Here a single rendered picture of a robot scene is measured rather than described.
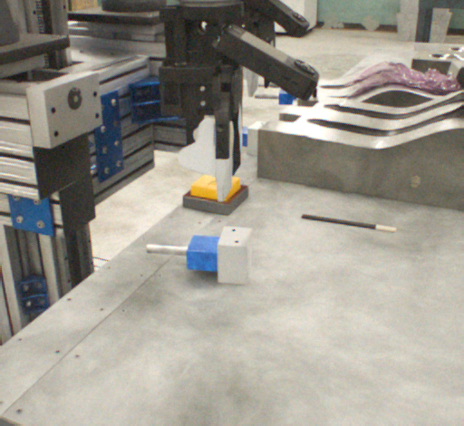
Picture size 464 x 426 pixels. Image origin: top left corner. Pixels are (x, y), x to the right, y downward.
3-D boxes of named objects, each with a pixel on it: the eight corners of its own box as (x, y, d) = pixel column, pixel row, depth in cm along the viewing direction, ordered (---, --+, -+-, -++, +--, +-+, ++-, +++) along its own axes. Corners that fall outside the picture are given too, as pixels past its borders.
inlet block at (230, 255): (143, 276, 75) (140, 238, 73) (153, 256, 79) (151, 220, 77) (246, 285, 73) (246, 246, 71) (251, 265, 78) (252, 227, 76)
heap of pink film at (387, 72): (345, 101, 130) (348, 65, 127) (342, 82, 147) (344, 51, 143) (468, 105, 128) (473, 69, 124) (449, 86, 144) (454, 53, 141)
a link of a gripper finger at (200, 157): (180, 198, 68) (182, 118, 67) (232, 201, 67) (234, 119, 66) (174, 202, 65) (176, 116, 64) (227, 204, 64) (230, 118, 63)
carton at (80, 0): (51, 24, 850) (47, -5, 834) (75, 19, 904) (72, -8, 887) (77, 26, 836) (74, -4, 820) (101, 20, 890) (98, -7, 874)
